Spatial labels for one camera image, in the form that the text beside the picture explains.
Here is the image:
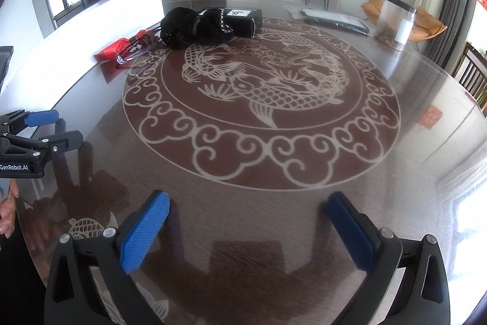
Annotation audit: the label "person's left hand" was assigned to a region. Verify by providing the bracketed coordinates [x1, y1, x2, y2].
[0, 181, 19, 239]

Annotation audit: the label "red foil packet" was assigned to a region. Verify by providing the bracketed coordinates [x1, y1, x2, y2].
[94, 30, 153, 61]

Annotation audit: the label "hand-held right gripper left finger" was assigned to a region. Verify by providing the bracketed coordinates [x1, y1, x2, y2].
[45, 190, 170, 325]

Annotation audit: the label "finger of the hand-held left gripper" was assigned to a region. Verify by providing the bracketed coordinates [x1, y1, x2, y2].
[4, 130, 84, 155]
[0, 111, 60, 134]

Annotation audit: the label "dark wooden chair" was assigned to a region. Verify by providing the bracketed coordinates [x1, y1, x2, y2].
[453, 41, 487, 97]

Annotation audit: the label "black cardboard box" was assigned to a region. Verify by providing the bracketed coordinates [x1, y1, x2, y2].
[198, 8, 263, 38]

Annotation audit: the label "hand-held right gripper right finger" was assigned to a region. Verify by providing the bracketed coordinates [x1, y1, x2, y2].
[326, 192, 450, 325]

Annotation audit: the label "black item in plastic bag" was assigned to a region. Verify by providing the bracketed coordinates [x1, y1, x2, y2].
[287, 6, 370, 37]

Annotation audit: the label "clear plastic jar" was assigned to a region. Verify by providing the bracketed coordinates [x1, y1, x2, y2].
[375, 0, 417, 52]

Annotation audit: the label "black velvet bow hair clip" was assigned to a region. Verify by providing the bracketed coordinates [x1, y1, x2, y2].
[160, 7, 234, 50]

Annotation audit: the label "dark-framed eyeglasses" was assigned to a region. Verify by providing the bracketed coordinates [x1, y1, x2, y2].
[115, 29, 162, 66]

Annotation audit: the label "white storage box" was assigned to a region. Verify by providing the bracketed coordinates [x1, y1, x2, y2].
[0, 0, 165, 112]

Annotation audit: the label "patterned wooden desktop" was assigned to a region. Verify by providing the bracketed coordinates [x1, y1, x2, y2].
[15, 0, 487, 325]

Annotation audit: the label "grey curtain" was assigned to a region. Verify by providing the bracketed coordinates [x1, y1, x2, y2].
[422, 0, 476, 70]

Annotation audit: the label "orange lounge chair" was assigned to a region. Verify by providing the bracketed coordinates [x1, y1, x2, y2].
[361, 0, 387, 21]
[413, 7, 448, 42]

